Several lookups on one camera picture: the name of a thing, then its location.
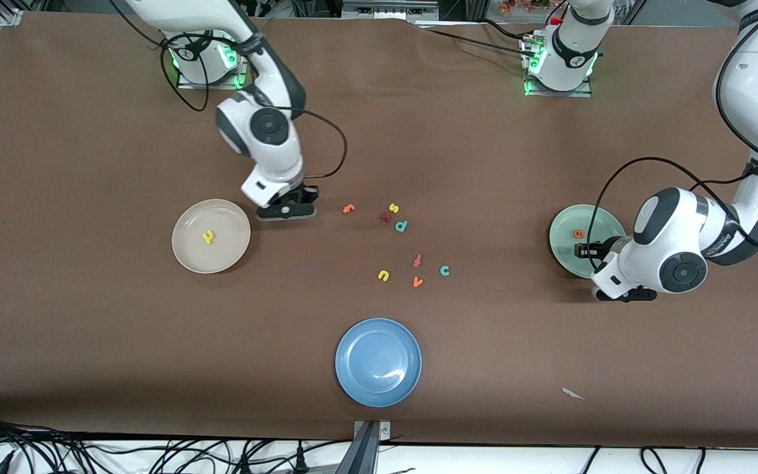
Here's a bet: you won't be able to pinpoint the beige brown plate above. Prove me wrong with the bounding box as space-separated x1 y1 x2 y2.
172 199 252 275

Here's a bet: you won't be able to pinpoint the green plate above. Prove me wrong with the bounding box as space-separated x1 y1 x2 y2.
549 204 627 279

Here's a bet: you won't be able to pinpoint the short black base cable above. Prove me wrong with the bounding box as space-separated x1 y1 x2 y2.
478 18 538 41

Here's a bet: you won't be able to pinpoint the brown table cover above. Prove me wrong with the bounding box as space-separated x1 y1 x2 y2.
0 12 758 448

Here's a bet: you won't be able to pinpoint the long black base cable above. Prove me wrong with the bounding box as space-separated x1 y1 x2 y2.
418 25 538 57

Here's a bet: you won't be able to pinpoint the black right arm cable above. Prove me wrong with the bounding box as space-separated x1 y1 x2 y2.
108 0 348 180

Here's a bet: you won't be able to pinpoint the orange flowers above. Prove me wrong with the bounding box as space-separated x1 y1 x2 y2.
499 0 552 15

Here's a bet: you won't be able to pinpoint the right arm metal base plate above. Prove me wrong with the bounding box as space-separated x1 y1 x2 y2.
177 30 251 90

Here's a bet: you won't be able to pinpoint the silver metal bracket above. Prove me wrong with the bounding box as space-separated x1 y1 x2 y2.
353 419 392 442

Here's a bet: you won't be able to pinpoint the looped black floor cable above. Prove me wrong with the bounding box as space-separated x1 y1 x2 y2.
639 446 705 474

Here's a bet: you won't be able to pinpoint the thick black floor cable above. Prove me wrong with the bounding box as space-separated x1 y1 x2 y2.
0 411 100 474

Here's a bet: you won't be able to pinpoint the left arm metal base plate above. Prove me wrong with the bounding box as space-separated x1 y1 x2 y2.
522 36 594 98

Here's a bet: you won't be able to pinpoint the grey mount post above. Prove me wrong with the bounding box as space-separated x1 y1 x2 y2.
334 421 380 474

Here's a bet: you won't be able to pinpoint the blue plate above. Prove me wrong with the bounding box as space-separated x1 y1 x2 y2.
335 318 422 408

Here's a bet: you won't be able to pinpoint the white power strip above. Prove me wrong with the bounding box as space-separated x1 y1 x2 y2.
341 0 440 20

